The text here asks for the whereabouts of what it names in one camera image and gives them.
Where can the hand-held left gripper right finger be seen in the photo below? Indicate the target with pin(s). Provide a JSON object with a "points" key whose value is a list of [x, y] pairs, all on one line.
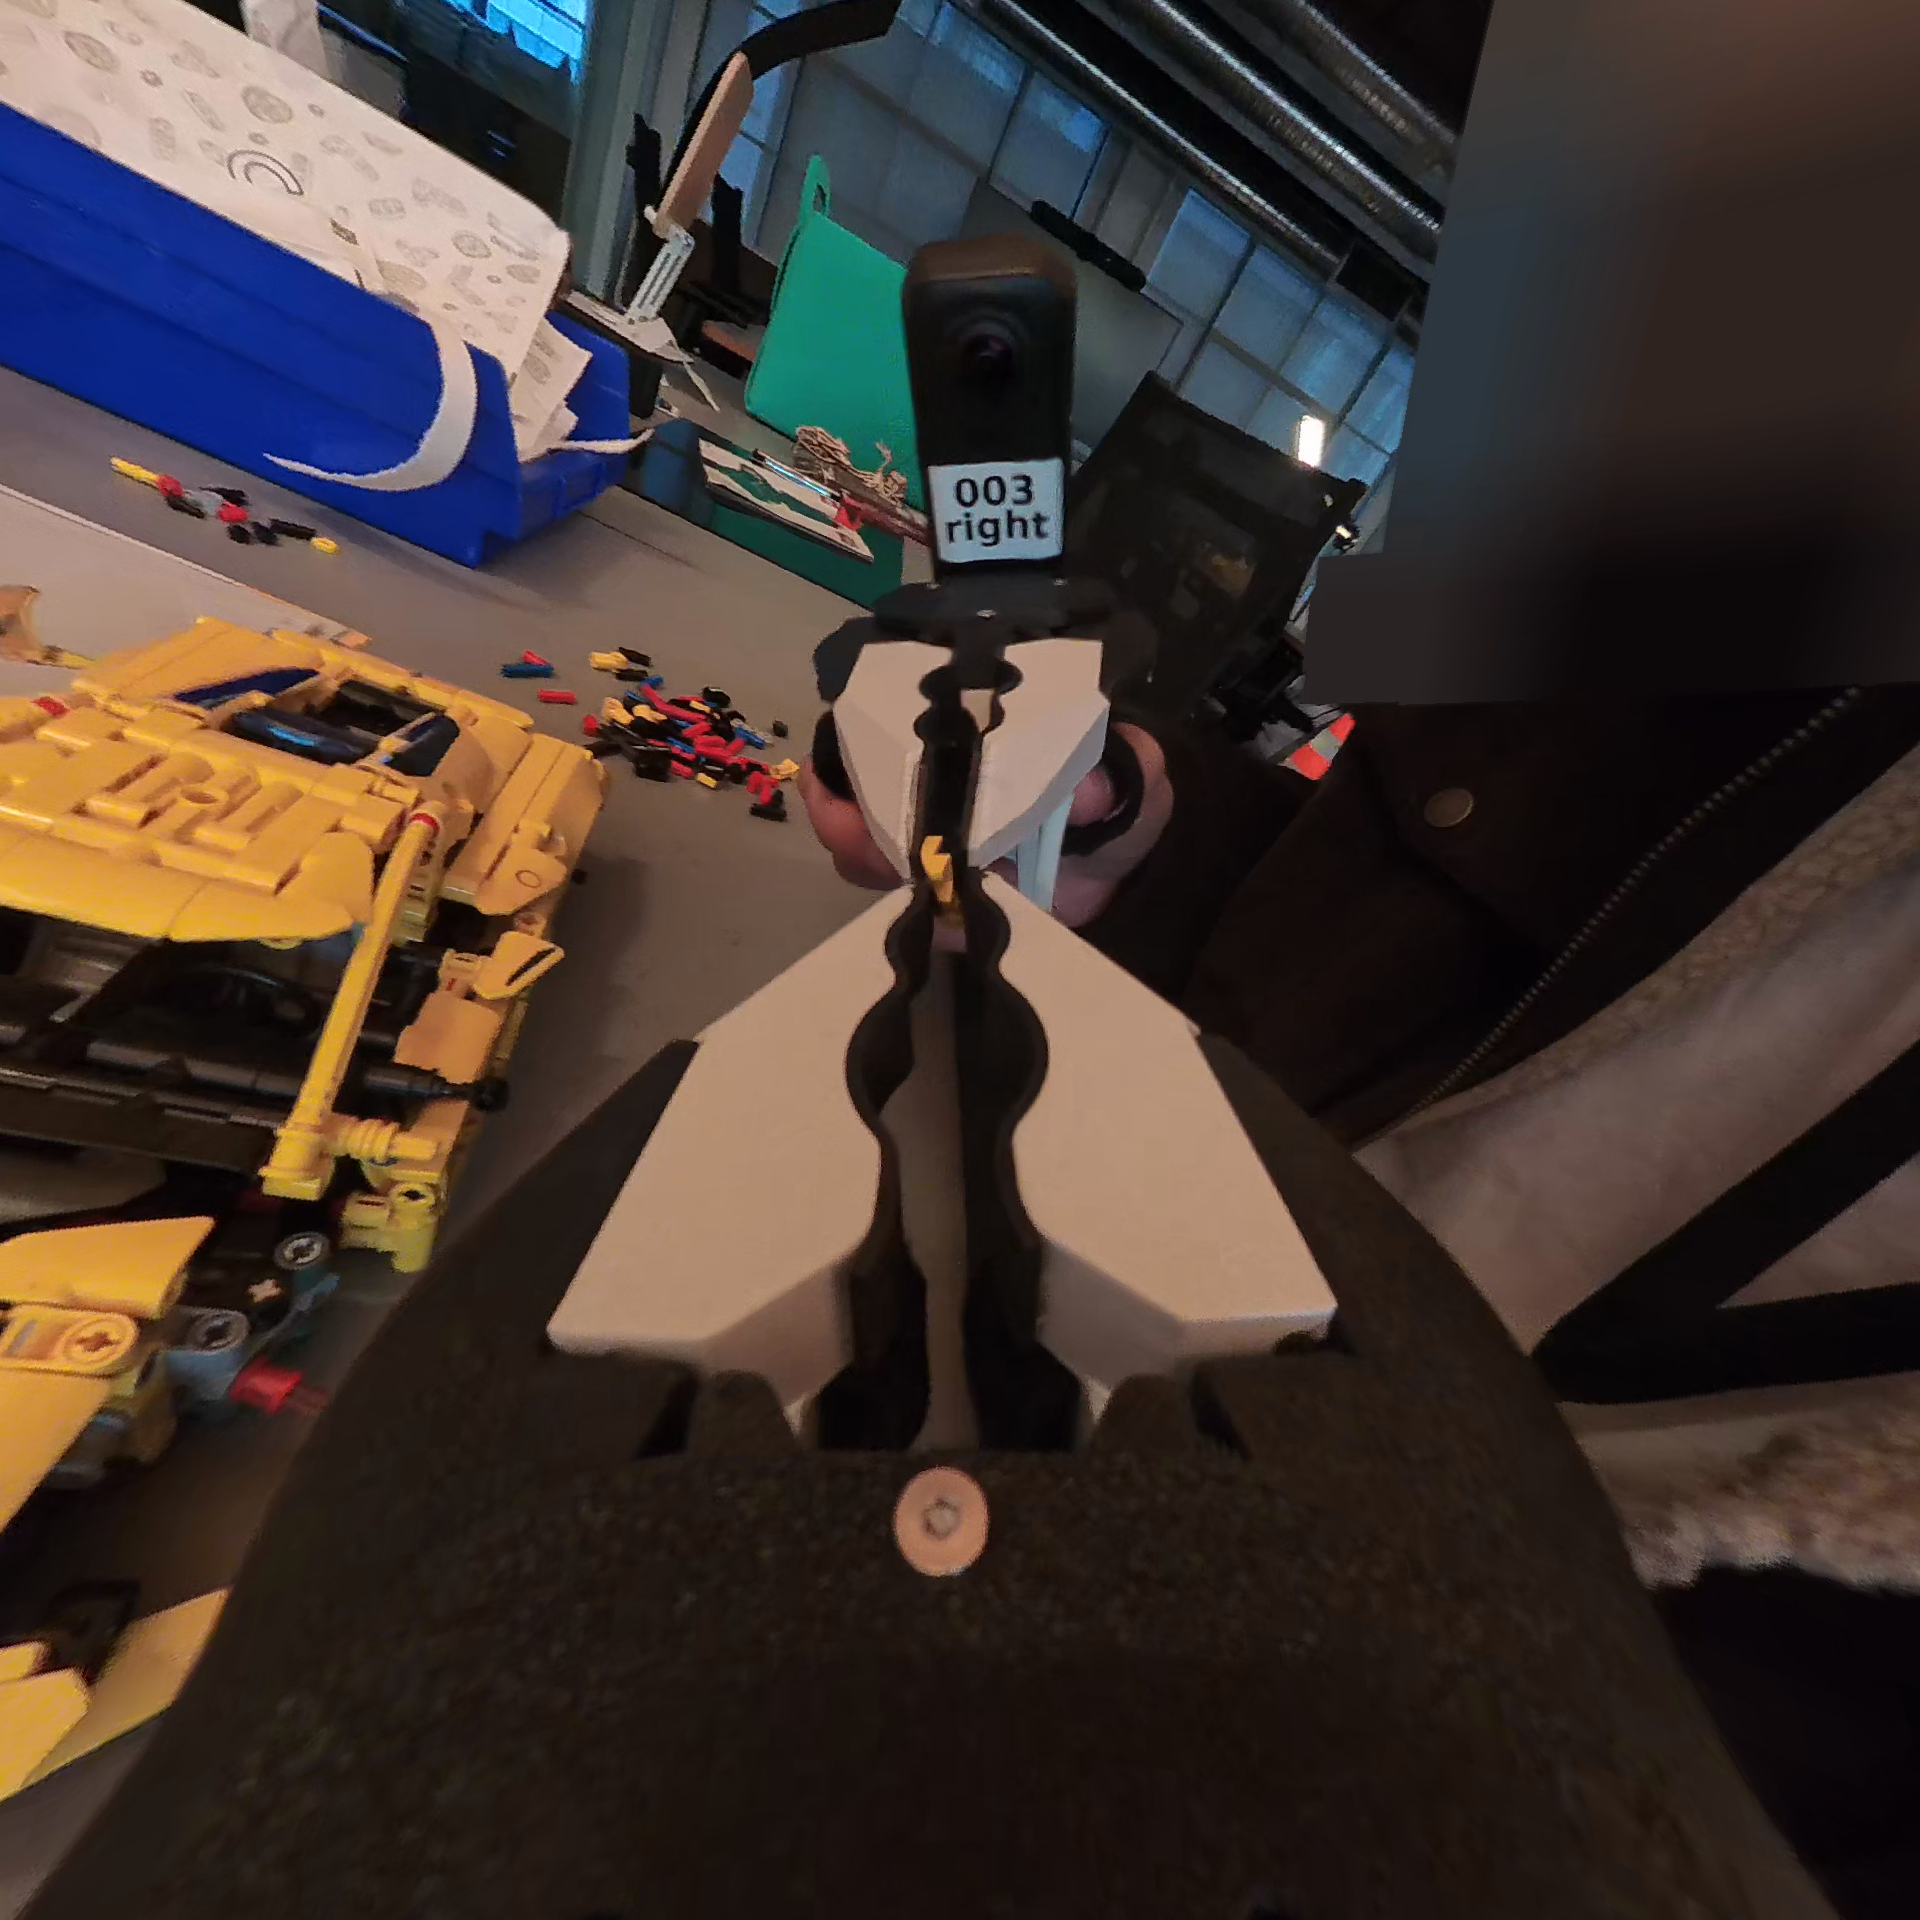
{"points": [[1171, 1184]]}

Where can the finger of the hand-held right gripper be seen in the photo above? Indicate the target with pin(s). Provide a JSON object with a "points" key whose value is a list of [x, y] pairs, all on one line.
{"points": [[1044, 736], [885, 750]]}

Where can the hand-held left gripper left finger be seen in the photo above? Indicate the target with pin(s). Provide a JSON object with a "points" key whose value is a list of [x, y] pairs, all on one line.
{"points": [[722, 1184]]}

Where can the small yellow brick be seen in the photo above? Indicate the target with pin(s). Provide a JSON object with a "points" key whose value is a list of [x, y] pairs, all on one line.
{"points": [[939, 879]]}

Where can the yellow toy brick car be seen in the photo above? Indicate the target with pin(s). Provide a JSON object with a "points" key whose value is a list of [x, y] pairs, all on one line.
{"points": [[224, 809]]}

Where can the person's right forearm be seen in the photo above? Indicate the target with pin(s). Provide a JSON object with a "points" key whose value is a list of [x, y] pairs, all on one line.
{"points": [[1215, 902]]}

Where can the grey desk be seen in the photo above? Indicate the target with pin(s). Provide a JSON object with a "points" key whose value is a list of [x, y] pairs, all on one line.
{"points": [[675, 929]]}

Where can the person's right hand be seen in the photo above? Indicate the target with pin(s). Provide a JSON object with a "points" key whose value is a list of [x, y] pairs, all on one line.
{"points": [[841, 842]]}

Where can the green bin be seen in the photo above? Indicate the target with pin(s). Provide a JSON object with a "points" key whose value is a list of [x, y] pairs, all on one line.
{"points": [[825, 330]]}

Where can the wooden stick model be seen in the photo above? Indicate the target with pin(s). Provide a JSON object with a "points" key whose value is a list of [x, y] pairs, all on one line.
{"points": [[848, 463]]}

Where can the pile of small coloured pins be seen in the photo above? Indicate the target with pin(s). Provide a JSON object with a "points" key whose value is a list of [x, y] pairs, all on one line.
{"points": [[691, 736], [241, 519]]}

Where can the teal tray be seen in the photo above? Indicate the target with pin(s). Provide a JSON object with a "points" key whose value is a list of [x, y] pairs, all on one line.
{"points": [[751, 496]]}

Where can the wooden sheet holder board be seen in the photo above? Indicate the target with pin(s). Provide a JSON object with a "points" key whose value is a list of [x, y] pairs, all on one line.
{"points": [[704, 163]]}

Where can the black curved pole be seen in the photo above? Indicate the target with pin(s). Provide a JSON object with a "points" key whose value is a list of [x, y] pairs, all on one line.
{"points": [[781, 39]]}

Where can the person's white shirt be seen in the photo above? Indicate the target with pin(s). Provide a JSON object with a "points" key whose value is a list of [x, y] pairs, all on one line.
{"points": [[1575, 1140]]}

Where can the white curved paper strip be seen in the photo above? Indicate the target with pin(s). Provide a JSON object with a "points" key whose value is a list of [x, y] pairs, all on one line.
{"points": [[459, 404]]}

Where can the white printed paper bag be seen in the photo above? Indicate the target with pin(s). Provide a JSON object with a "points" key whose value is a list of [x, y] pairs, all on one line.
{"points": [[224, 120]]}

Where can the blue plastic bin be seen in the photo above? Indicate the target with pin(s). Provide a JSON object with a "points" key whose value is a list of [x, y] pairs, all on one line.
{"points": [[181, 284]]}

